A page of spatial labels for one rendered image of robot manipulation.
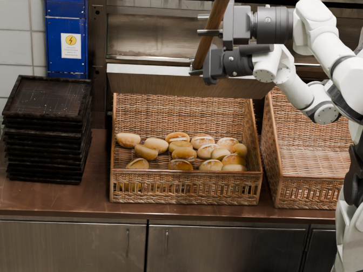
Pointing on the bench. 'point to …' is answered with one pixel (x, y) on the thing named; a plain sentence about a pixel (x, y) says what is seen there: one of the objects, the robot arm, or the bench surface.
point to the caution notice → (71, 46)
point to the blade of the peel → (181, 82)
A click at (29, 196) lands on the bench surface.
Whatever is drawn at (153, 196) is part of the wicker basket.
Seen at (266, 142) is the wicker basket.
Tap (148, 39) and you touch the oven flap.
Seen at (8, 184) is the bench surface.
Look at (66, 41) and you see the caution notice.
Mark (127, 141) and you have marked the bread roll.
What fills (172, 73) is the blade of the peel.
